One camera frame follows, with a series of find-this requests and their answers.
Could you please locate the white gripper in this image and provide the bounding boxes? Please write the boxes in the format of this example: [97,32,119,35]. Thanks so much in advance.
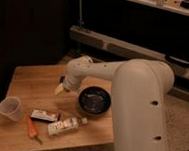
[54,74,79,95]

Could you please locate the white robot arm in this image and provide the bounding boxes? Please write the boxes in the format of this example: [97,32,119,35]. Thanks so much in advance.
[54,56,174,151]

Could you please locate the dark ceramic bowl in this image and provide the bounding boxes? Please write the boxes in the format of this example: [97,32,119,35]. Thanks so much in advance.
[77,86,112,116]

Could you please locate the small white box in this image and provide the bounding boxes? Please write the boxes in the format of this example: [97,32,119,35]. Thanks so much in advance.
[31,109,59,122]

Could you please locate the orange carrot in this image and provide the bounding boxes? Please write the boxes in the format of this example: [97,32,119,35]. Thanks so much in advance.
[27,118,42,144]

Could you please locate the long grey case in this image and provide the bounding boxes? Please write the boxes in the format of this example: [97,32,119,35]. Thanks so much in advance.
[70,26,189,80]

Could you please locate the white shelf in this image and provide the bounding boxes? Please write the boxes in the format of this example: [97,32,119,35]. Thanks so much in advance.
[83,0,189,20]

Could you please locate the black case handle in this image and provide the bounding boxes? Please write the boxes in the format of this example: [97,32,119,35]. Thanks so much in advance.
[165,55,189,68]

